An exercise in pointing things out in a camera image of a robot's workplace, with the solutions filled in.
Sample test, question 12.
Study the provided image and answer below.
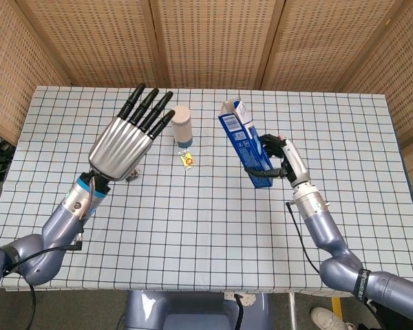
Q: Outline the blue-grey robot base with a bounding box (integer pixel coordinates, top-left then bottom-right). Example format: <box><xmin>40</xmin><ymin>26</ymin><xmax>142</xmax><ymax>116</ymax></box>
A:
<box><xmin>125</xmin><ymin>290</ymin><xmax>273</xmax><ymax>330</ymax></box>

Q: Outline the woven wooden folding screen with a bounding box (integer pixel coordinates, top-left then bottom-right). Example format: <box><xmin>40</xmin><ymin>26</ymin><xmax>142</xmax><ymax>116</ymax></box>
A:
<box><xmin>0</xmin><ymin>0</ymin><xmax>413</xmax><ymax>221</ymax></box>

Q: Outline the checked light blue tablecloth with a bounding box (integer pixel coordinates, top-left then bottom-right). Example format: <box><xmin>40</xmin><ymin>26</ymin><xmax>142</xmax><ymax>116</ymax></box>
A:
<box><xmin>0</xmin><ymin>85</ymin><xmax>413</xmax><ymax>299</ymax></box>

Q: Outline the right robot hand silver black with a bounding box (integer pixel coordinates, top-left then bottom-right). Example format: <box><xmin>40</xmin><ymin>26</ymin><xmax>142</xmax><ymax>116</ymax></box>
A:
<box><xmin>244</xmin><ymin>133</ymin><xmax>311</xmax><ymax>189</ymax></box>

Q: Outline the yellow candy packet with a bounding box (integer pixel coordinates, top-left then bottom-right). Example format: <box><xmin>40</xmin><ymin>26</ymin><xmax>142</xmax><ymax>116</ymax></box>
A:
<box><xmin>178</xmin><ymin>148</ymin><xmax>196</xmax><ymax>170</ymax></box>

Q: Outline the black cable on robot base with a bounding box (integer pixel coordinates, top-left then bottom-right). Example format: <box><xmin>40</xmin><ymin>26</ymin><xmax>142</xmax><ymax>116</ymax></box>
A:
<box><xmin>234</xmin><ymin>294</ymin><xmax>246</xmax><ymax>330</ymax></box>

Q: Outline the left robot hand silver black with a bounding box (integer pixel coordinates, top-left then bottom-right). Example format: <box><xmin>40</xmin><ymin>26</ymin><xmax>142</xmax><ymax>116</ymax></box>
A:
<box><xmin>88</xmin><ymin>82</ymin><xmax>176</xmax><ymax>182</ymax></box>

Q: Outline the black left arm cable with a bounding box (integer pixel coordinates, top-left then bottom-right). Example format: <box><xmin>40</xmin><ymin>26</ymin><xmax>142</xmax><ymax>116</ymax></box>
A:
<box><xmin>1</xmin><ymin>219</ymin><xmax>86</xmax><ymax>330</ymax></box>

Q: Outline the white shoe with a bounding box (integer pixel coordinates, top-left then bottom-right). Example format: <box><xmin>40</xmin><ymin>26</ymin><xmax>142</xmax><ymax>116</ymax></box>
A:
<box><xmin>310</xmin><ymin>307</ymin><xmax>348</xmax><ymax>330</ymax></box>

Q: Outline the white table leg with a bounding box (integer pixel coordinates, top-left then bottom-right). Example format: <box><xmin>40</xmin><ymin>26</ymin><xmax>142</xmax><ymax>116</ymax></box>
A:
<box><xmin>288</xmin><ymin>294</ymin><xmax>297</xmax><ymax>330</ymax></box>

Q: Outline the blue toothpaste paper box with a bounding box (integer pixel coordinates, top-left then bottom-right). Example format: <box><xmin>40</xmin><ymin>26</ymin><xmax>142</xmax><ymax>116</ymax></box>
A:
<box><xmin>217</xmin><ymin>98</ymin><xmax>275</xmax><ymax>189</ymax></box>

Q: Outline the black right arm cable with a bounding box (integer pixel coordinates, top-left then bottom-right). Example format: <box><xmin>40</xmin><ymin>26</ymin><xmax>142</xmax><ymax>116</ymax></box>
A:
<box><xmin>286</xmin><ymin>201</ymin><xmax>321</xmax><ymax>275</ymax></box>

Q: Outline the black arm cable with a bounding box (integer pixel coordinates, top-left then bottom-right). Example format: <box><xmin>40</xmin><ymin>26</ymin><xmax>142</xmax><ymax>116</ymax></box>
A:
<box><xmin>286</xmin><ymin>201</ymin><xmax>321</xmax><ymax>275</ymax></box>
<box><xmin>1</xmin><ymin>219</ymin><xmax>86</xmax><ymax>330</ymax></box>

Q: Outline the beige cylindrical bottle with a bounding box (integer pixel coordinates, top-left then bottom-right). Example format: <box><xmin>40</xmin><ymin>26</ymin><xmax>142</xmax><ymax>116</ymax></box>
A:
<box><xmin>163</xmin><ymin>105</ymin><xmax>193</xmax><ymax>149</ymax></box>

